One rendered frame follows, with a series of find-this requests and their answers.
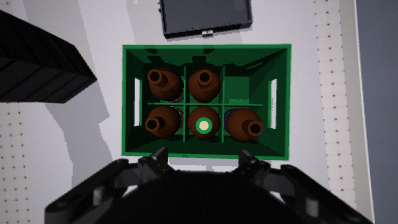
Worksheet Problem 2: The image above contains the grey flat bar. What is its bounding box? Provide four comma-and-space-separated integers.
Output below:
157, 0, 213, 37

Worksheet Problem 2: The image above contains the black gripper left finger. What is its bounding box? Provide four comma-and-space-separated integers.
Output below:
44, 147, 182, 224

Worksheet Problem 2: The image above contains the dark green crate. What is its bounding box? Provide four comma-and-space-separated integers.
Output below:
122, 44, 292, 161

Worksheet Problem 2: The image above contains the brown glass bottle with red label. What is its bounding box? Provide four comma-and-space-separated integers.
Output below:
188, 106, 220, 139

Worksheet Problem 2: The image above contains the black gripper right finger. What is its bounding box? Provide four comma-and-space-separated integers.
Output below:
224, 150, 373, 224

